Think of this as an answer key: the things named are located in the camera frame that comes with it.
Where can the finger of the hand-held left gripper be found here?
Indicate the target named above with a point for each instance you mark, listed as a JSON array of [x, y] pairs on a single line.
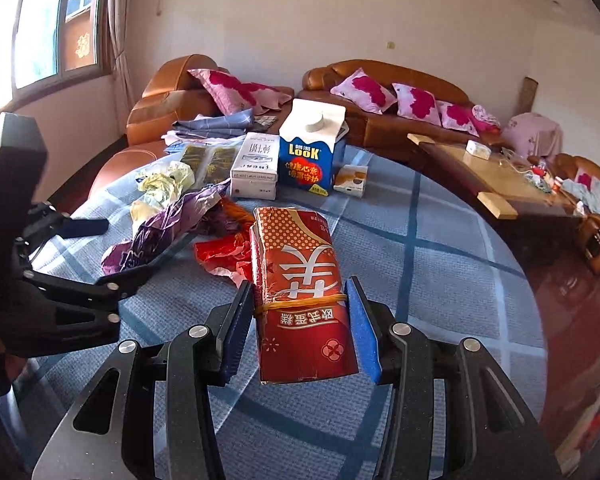
[[70, 310], [80, 226]]

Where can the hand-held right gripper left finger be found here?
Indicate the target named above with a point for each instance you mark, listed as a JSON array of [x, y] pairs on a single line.
[[239, 332]]

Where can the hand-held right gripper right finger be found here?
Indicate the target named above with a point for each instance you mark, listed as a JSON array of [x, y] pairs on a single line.
[[365, 332]]

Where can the red printed cardboard box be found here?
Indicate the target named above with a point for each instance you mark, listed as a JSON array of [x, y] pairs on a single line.
[[300, 285]]

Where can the blue plaid tablecloth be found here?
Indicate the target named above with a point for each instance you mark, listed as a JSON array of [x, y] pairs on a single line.
[[405, 270]]

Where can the crumpled red wrapper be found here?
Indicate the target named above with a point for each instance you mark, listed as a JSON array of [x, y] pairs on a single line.
[[222, 257]]

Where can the crumpled purple foil wrapper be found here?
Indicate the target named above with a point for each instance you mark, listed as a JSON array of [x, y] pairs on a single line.
[[165, 230]]

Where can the crumpled yellow foil wrapper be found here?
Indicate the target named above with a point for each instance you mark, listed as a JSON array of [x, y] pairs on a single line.
[[160, 185]]

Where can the crumpled orange wrapper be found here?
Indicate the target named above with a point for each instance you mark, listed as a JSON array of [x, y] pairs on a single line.
[[237, 215]]

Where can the clear seaweed snack packet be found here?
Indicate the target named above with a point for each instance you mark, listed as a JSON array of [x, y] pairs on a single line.
[[220, 165], [192, 157]]

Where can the sliding glass window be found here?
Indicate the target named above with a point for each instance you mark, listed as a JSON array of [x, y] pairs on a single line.
[[40, 35]]

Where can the brown leather chaise sofa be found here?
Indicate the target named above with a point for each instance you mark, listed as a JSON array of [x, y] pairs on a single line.
[[165, 105]]

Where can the red paper window decal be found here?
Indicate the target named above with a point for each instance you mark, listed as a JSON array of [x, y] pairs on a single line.
[[83, 45]]

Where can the small white brown box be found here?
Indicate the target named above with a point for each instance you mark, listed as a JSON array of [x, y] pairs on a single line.
[[351, 180]]

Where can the folded blue plaid bedsheet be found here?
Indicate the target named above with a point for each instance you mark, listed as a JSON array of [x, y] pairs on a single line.
[[210, 127]]

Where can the white milk carton box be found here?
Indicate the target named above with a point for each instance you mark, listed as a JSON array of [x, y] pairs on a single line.
[[255, 165]]

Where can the beige curtain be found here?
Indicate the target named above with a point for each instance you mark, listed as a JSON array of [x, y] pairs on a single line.
[[122, 35]]

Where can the blue gable-top milk carton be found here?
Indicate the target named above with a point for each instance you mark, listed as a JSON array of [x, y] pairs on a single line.
[[307, 160]]

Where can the wooden coffee table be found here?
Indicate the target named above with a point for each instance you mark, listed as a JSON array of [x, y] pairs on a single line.
[[505, 180]]

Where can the pink floral pillow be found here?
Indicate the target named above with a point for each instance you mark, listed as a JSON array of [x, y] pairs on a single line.
[[457, 117], [590, 182], [486, 119], [240, 90], [365, 91], [420, 105]]

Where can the white tissue box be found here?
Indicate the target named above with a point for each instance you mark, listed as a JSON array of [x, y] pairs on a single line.
[[478, 149]]

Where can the pink cloth cover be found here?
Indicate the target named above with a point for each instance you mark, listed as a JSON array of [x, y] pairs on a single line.
[[532, 132]]

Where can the wooden board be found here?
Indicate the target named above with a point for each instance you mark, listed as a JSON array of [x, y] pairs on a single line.
[[528, 95]]

